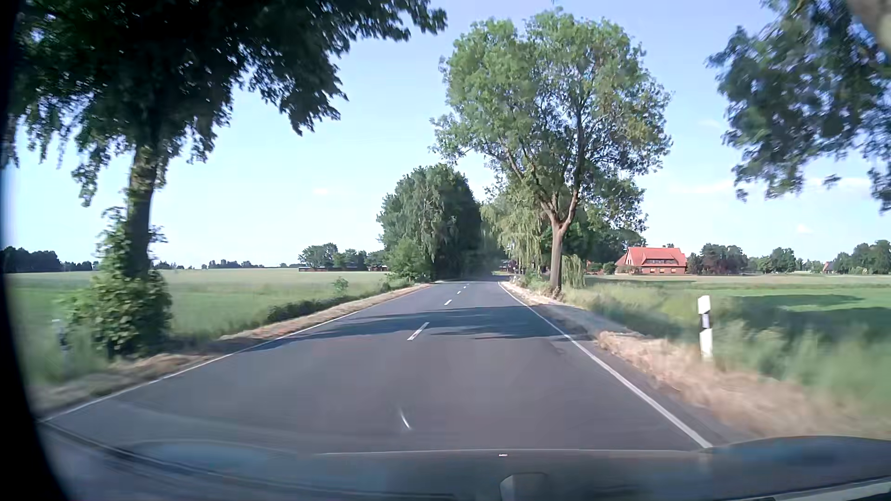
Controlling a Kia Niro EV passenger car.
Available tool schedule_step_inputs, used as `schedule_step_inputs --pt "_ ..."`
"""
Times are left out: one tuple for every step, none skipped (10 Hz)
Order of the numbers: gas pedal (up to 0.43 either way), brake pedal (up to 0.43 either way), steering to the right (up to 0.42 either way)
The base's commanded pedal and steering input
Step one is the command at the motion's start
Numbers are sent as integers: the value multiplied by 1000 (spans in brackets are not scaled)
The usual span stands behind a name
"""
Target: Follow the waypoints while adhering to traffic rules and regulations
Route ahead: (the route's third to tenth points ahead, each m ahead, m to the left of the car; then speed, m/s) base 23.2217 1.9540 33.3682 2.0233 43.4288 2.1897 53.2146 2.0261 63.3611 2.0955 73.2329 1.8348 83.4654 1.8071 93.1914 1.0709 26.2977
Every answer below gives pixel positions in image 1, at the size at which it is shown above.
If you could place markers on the dense dark green tree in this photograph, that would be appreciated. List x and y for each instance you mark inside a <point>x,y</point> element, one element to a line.
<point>431,222</point>

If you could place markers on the weeping willow tree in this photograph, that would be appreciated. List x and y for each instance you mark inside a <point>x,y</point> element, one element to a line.
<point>518,229</point>

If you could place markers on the grey asphalt road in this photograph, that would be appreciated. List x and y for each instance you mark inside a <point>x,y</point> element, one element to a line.
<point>452,376</point>

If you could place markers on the tall light green tree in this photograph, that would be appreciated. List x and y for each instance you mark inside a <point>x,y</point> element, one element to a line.
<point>557,125</point>

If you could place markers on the road markings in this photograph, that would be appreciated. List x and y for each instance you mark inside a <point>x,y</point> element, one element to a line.
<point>612,372</point>

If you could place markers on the red brick house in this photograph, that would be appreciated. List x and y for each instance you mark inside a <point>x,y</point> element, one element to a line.
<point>653,260</point>

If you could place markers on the green field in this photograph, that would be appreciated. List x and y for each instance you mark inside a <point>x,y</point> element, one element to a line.
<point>800,299</point>
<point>230,292</point>

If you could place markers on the car's own bonnet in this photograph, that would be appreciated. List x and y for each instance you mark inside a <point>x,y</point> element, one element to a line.
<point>445,473</point>

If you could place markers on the grass verge with dry edge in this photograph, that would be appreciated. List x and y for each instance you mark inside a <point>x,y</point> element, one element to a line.
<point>209,348</point>
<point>738,396</point>

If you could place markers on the large dark roadside tree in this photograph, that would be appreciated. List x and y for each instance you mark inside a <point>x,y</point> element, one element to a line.
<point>139,209</point>

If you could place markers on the distant row of trees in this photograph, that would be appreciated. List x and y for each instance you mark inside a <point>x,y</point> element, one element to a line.
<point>786,259</point>
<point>42,260</point>

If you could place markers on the dark tree crown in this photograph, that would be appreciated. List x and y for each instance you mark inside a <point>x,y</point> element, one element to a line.
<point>807,97</point>

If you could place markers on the white black marker post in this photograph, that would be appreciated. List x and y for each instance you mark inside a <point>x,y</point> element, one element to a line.
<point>705,327</point>
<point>61,334</point>

